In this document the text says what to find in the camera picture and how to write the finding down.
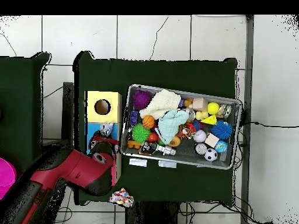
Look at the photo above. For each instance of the clear plastic bottle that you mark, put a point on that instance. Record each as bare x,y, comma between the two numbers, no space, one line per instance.
106,129

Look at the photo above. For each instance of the colourful packet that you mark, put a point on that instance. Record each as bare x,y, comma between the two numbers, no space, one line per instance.
121,197

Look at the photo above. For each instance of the mint green cloth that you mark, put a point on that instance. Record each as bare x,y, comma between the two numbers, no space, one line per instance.
170,126

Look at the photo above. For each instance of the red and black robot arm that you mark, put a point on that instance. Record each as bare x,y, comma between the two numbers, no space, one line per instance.
70,168

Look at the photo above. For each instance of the wooden box with three holes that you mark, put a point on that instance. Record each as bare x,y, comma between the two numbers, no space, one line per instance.
112,112

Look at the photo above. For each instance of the large green spiky ball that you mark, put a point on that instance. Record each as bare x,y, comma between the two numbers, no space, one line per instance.
140,133

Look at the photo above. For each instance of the black upright panel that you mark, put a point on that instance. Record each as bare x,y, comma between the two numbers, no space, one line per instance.
67,112

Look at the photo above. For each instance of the orange toy basketball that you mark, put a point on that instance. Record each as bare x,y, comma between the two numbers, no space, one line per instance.
148,122

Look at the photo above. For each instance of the purple rubber toy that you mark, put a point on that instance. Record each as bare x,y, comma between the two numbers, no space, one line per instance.
141,99

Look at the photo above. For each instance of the cream white cloth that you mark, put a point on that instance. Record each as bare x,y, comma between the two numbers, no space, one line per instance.
161,102

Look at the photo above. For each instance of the dark green tablecloth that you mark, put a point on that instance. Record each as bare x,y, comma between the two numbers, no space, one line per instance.
151,72
21,105

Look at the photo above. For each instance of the magenta plastic bowl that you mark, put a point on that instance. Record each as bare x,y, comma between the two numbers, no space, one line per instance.
5,177

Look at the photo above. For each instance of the black and white football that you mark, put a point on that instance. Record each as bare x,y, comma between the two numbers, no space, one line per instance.
211,154

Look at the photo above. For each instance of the yellow ball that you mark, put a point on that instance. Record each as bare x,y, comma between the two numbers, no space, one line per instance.
213,108

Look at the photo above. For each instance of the blue globe ball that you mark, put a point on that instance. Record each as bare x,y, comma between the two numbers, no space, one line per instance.
221,146

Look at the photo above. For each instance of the blue spiky ball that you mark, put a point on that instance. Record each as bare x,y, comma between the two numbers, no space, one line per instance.
222,129

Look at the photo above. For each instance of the grey metal bar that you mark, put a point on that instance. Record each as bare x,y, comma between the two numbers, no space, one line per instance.
247,70

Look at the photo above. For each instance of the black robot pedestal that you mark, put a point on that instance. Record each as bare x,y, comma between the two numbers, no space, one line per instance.
151,214

